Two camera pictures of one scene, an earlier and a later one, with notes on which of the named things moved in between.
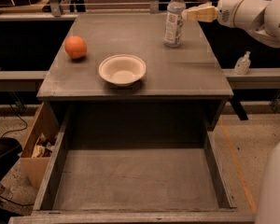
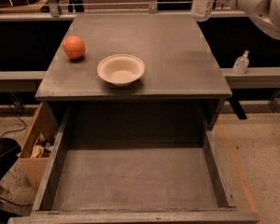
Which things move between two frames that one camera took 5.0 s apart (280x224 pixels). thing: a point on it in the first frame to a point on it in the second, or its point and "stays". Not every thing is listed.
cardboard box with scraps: (36, 151) stays
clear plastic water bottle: (174, 31) to (202, 5)
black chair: (4, 153) stays
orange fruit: (76, 47) stays
